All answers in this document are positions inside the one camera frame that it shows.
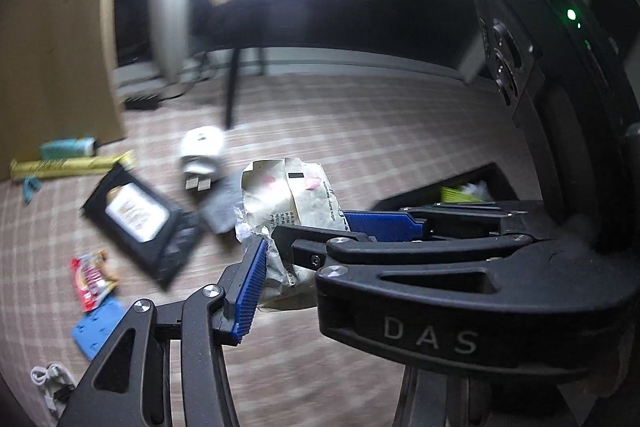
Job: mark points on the teal comb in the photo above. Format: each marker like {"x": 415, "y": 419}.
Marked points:
{"x": 65, "y": 148}

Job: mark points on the long yellow packet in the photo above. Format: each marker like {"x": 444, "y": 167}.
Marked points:
{"x": 70, "y": 166}

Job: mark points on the black tripod leg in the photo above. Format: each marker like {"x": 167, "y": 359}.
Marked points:
{"x": 231, "y": 87}

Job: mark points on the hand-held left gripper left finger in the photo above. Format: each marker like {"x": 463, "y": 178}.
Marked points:
{"x": 250, "y": 292}

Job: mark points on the black power strip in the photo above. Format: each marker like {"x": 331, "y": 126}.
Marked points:
{"x": 142, "y": 102}

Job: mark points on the blue plastic plate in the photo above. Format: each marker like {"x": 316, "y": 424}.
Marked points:
{"x": 97, "y": 329}

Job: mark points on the wooden panel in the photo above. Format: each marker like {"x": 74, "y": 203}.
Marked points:
{"x": 55, "y": 57}

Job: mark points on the white frame post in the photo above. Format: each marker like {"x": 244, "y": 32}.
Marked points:
{"x": 165, "y": 22}

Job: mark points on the white plug adapter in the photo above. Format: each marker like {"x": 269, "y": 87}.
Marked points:
{"x": 200, "y": 152}

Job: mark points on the red snack packet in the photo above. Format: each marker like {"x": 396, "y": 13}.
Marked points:
{"x": 92, "y": 282}

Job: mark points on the white packet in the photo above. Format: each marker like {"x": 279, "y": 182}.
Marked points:
{"x": 295, "y": 202}

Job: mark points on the green squeeze tube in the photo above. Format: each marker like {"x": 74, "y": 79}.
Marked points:
{"x": 457, "y": 194}

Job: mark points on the black packet with pale label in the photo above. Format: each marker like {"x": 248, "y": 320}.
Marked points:
{"x": 137, "y": 217}

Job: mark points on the teal plastic clip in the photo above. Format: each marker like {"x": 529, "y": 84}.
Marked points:
{"x": 31, "y": 189}

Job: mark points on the small black packet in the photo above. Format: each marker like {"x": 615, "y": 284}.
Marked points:
{"x": 220, "y": 207}

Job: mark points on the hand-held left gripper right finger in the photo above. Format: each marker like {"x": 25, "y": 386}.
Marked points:
{"x": 415, "y": 402}

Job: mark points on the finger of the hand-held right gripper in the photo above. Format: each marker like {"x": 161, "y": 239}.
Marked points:
{"x": 305, "y": 244}
{"x": 385, "y": 224}

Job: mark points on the black bin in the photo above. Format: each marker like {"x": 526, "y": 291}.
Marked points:
{"x": 435, "y": 187}

